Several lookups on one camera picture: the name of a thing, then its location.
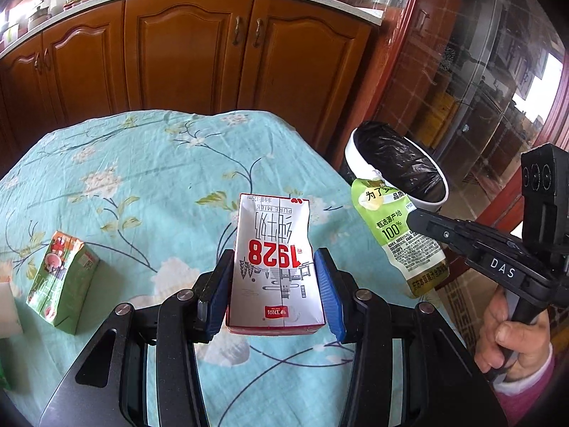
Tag green drink carton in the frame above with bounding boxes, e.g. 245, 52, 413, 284
25, 230, 101, 335

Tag wooden base cabinets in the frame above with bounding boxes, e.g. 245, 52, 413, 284
0, 0, 383, 156

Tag wood framed glass door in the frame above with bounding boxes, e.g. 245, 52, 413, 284
329, 0, 569, 334

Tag white lidded jar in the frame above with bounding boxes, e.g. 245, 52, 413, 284
27, 5, 50, 31

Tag green snack pouch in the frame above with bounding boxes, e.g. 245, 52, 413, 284
351, 177, 447, 300

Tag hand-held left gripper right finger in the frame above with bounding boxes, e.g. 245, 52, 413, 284
313, 248, 507, 427

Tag red and white milk carton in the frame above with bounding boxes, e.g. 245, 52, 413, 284
226, 193, 326, 335

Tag teal floral tablecloth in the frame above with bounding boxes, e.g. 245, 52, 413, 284
0, 110, 472, 427

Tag white foam block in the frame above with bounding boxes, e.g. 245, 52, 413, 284
0, 281, 24, 336

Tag person's right forearm pink sleeve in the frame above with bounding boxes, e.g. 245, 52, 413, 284
489, 347, 562, 427

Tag person's right hand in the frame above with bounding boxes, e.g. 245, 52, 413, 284
473, 285, 554, 381

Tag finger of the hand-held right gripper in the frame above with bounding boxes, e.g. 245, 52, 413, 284
406, 210, 523, 261

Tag white bin with black liner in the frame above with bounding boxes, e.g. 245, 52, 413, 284
339, 121, 449, 214

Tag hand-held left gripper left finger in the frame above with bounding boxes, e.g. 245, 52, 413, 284
40, 249, 235, 427

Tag green crumpled wrapper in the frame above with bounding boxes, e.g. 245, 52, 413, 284
0, 351, 12, 394

